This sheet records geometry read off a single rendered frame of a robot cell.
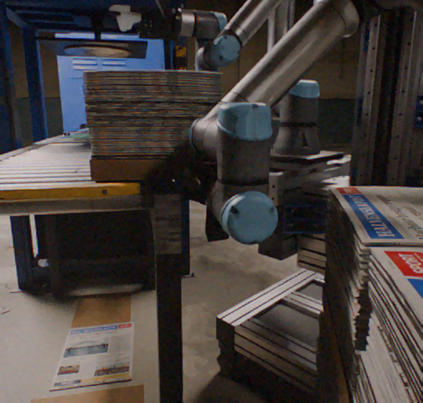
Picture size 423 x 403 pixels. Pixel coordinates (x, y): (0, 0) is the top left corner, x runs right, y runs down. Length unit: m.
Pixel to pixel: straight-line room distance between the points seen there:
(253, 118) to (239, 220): 0.14
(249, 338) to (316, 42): 0.96
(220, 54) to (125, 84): 0.37
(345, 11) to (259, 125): 0.31
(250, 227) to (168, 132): 0.36
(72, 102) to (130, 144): 3.61
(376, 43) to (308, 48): 0.53
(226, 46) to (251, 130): 0.62
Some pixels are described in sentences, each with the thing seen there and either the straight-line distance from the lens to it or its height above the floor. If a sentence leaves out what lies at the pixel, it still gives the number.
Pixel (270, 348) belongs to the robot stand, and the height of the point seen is 0.22.
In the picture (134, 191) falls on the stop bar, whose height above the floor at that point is 0.81.
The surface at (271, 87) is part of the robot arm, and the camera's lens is 0.65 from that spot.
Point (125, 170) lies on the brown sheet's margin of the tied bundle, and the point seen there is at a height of 0.83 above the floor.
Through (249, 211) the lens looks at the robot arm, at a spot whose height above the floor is 0.82.
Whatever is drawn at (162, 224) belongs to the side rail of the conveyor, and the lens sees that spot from 0.70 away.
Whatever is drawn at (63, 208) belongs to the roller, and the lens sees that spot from 0.77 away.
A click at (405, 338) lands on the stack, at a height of 0.80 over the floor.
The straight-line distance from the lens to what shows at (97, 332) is 1.79.
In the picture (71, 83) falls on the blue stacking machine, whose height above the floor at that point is 1.25.
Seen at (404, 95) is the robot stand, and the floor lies 0.99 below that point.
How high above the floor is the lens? 0.95
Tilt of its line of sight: 13 degrees down
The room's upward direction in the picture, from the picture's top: straight up
